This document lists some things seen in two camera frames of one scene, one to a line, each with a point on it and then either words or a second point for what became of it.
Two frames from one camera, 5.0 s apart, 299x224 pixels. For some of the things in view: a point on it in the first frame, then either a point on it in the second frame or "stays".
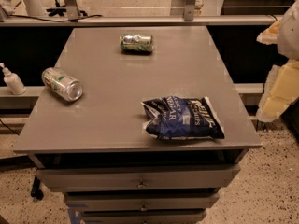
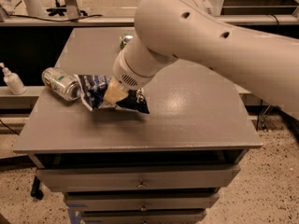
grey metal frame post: (70, 1) stays
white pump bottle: (13, 81) stays
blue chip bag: (177, 118) to (92, 89)
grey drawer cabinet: (138, 125) stays
